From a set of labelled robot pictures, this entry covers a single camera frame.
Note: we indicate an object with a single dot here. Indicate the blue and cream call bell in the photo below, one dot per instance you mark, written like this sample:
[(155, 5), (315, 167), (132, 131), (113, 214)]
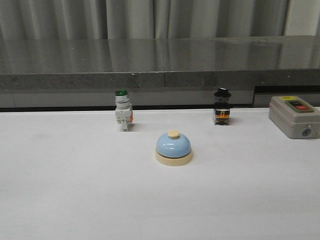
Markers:
[(173, 149)]

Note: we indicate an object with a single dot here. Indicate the dark grey stone counter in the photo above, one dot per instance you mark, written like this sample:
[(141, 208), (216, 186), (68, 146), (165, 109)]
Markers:
[(158, 72)]

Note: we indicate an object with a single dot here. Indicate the grey curtain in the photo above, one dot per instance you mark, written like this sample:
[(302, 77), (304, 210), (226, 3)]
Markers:
[(140, 19)]

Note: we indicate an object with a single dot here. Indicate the green pushbutton switch white body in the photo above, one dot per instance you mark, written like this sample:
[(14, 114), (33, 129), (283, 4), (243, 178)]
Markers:
[(124, 109)]

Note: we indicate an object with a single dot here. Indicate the black rotary selector switch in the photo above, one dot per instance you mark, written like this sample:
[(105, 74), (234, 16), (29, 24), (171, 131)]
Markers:
[(222, 107)]

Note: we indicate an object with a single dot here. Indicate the grey push button switch box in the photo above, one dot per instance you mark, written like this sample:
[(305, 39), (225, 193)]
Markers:
[(295, 117)]

